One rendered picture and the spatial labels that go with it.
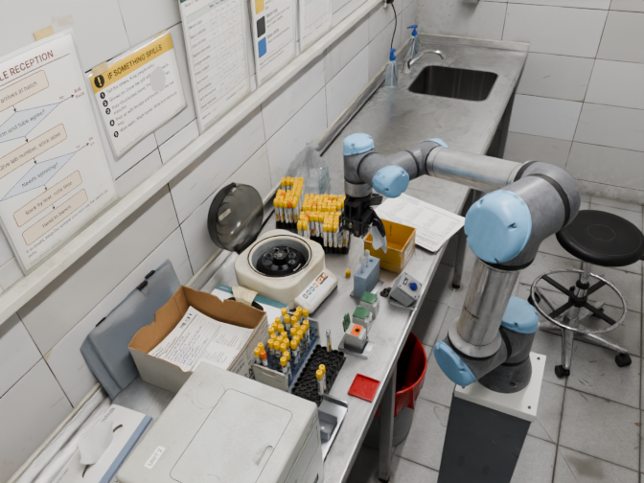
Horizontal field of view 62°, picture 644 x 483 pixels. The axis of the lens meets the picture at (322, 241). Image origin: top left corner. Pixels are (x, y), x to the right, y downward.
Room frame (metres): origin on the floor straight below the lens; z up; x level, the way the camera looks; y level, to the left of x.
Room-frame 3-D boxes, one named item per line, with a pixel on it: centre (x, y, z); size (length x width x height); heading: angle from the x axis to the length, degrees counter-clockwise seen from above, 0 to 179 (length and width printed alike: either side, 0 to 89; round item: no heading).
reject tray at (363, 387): (0.85, -0.09, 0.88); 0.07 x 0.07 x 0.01; 63
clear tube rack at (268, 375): (0.96, 0.11, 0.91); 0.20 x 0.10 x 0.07; 153
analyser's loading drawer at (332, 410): (0.70, 0.04, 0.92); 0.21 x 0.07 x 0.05; 153
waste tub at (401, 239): (1.36, -0.22, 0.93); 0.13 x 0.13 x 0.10; 59
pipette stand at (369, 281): (1.21, -0.13, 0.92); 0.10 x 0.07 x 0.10; 148
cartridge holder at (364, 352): (0.98, -0.08, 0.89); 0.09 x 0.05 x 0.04; 63
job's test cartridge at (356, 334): (0.98, -0.08, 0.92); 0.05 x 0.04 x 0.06; 63
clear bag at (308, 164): (1.79, 0.04, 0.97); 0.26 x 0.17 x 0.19; 169
